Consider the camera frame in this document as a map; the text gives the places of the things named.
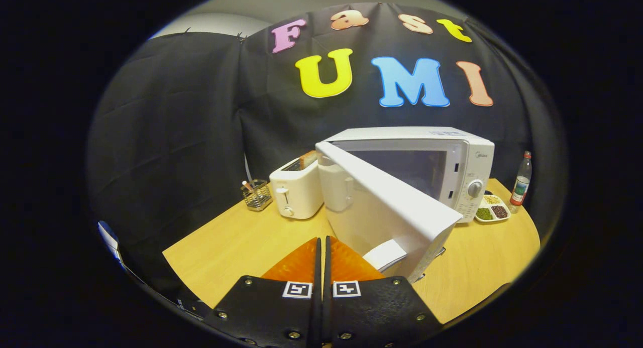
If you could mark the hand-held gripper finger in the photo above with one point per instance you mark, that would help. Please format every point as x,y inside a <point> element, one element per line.
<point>316,308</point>
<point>327,308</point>

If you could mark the white toaster oven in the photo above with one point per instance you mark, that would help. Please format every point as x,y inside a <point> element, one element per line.
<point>392,207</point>

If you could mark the cream pop-up toaster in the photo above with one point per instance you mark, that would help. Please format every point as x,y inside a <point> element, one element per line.
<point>301,192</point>

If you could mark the pen in basket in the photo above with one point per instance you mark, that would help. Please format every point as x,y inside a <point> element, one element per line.
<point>247,186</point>

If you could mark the bread slice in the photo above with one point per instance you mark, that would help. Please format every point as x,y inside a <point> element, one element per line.
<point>308,160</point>

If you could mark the white divided bean dish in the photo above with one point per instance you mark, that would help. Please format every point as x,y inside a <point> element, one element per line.
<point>485,214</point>

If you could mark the blue and white object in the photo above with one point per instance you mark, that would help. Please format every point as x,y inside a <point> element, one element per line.
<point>109,240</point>

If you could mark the clear plastic bottle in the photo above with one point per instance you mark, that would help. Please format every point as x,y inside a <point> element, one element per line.
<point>521,185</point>

